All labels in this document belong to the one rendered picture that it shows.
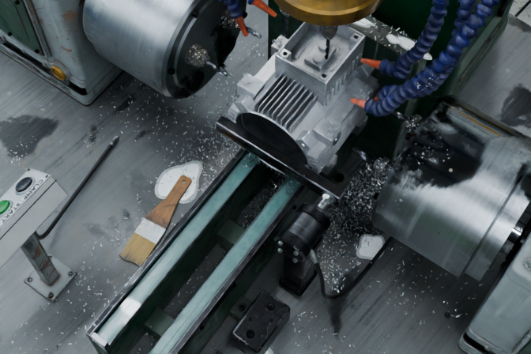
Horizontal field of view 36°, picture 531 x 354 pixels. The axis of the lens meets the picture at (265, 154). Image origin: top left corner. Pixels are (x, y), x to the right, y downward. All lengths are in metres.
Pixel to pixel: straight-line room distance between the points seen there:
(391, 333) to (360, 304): 0.07
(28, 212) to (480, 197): 0.69
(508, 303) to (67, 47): 0.90
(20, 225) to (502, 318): 0.76
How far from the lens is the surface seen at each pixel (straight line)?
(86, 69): 1.64
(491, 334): 1.41
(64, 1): 1.49
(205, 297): 1.38
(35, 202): 1.32
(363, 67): 1.39
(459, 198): 1.23
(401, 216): 1.27
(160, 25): 1.39
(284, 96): 1.34
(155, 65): 1.41
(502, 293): 1.27
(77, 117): 1.71
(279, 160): 1.36
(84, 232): 1.58
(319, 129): 1.34
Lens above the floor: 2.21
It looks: 60 degrees down
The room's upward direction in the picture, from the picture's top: straight up
